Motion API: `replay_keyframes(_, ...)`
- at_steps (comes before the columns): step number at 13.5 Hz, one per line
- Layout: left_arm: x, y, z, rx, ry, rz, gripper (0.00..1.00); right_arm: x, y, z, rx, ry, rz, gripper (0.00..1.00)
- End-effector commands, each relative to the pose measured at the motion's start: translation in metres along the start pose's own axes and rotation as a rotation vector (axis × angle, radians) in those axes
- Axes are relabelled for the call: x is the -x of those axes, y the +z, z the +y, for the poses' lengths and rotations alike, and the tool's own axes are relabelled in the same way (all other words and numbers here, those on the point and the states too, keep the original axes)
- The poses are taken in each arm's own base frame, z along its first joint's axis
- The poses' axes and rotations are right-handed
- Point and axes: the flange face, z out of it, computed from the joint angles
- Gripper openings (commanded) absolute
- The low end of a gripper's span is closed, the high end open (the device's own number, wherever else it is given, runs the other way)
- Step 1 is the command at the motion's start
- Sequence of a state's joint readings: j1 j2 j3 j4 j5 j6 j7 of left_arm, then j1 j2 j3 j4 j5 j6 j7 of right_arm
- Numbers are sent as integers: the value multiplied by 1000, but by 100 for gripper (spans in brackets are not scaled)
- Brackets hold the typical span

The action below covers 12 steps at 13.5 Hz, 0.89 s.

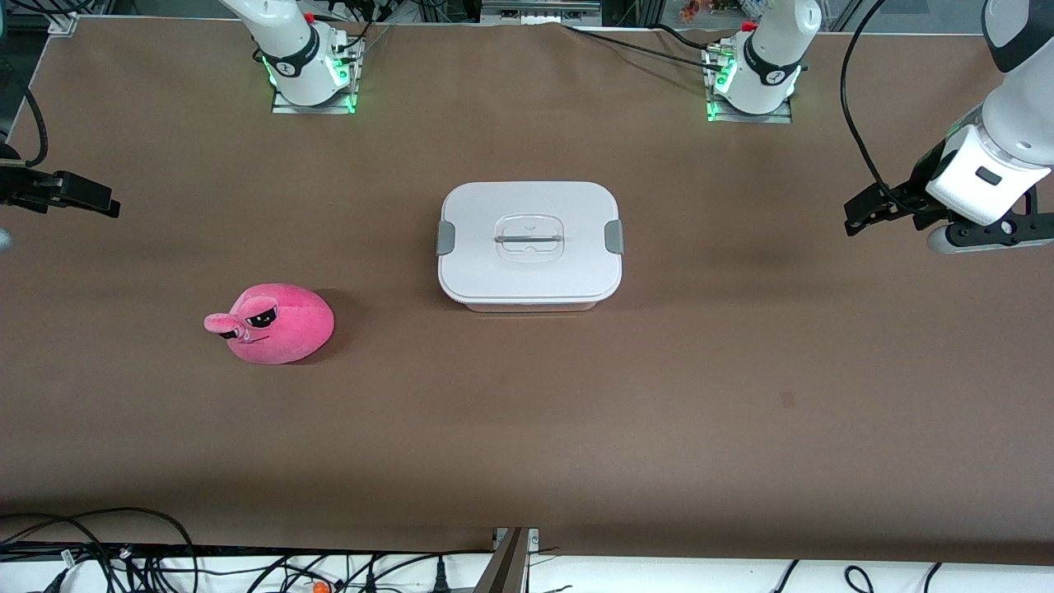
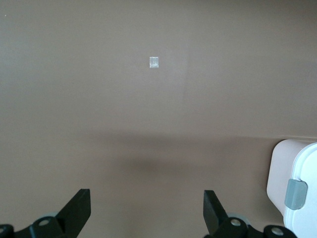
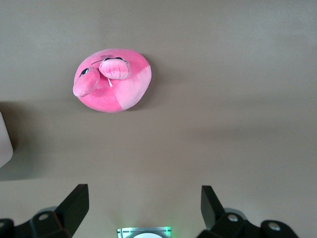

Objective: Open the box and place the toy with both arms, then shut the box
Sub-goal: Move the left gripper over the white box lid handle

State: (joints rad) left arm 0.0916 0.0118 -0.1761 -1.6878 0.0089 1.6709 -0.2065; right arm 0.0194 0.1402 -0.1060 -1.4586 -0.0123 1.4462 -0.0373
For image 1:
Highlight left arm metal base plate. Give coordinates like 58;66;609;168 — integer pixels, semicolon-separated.
704;41;793;124

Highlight black cable at arm base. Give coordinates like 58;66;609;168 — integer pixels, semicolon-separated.
339;12;398;54

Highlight aluminium frame bar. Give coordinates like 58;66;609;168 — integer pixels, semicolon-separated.
481;0;603;26

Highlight large looped black cable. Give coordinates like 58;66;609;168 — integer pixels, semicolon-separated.
0;506;199;593

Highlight pink plastic storage box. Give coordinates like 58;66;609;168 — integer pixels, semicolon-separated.
449;292;614;315

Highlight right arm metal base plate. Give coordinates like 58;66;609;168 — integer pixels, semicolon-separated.
272;37;364;114

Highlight pink plush toy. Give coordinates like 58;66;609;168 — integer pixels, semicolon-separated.
203;282;335;366

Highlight short black table cable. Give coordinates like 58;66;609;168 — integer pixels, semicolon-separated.
651;22;719;50

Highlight long black table cable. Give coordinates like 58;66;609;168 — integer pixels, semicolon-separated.
564;23;730;75

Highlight aluminium profile bracket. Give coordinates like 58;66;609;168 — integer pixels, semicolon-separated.
473;527;541;593

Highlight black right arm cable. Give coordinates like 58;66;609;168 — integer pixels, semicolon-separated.
0;56;49;167

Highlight white box lid grey latches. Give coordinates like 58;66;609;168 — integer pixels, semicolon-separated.
436;181;624;307

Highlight colourful small toys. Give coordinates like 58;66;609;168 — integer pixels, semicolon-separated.
679;0;768;22

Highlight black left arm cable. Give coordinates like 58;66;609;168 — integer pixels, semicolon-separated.
839;0;902;203

